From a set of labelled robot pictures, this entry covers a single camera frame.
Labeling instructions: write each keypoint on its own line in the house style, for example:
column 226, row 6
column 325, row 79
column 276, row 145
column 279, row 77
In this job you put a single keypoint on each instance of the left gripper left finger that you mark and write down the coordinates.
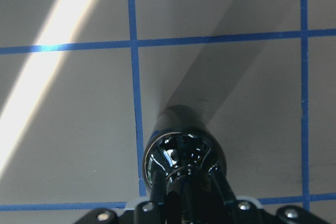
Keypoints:
column 153, row 210

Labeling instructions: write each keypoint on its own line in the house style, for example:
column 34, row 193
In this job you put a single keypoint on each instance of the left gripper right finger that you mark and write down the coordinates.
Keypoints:
column 239, row 210

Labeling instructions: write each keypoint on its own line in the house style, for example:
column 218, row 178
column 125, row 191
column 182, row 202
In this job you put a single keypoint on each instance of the dark wine bottle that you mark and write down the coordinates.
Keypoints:
column 183, row 148

